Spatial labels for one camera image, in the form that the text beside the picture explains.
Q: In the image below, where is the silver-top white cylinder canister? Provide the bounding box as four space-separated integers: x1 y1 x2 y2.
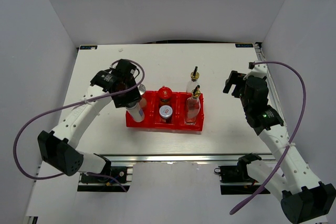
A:
138 84 147 110

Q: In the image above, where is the silver-lid white shaker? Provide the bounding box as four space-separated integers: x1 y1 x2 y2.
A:
125 102 145 123

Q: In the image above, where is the red-lid sauce jar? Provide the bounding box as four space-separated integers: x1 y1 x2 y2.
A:
157 86 173 107

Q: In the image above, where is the white-lid brown spice jar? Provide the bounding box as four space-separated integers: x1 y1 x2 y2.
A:
159 105 173 123

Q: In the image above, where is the glass bottle with dark sauce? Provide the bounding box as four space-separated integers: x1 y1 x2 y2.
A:
186 66 200 93

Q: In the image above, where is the clear glass bottle gold spout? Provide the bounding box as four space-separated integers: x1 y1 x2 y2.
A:
184 85 201 124

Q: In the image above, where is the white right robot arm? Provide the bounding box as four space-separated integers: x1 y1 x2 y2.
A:
223 70 335 223

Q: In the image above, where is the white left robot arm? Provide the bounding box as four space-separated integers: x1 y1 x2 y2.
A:
37 59 144 182

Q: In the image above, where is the blue right corner sticker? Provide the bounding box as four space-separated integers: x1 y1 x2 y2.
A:
235 43 254 48

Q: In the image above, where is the red three-compartment tray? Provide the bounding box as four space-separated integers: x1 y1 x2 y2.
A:
125 91 204 132

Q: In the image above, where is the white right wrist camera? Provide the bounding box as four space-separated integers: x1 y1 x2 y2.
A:
243 61 268 80

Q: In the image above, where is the aluminium side rail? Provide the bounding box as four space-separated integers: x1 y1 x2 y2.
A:
254 42 287 128

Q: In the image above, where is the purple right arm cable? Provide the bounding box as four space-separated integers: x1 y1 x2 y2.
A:
229 61 307 216

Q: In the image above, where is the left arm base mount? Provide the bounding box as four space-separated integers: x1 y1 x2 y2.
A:
77 166 133 193

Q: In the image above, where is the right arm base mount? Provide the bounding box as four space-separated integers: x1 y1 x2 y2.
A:
214 153 262 195

